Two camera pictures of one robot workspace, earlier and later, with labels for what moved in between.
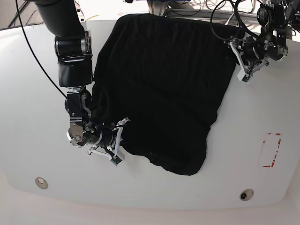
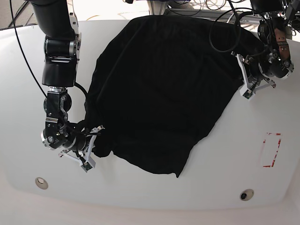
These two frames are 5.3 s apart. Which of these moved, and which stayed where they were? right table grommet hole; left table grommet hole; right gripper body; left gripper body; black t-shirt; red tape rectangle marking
Moved: left gripper body; right gripper body
Stayed: right table grommet hole; black t-shirt; left table grommet hole; red tape rectangle marking
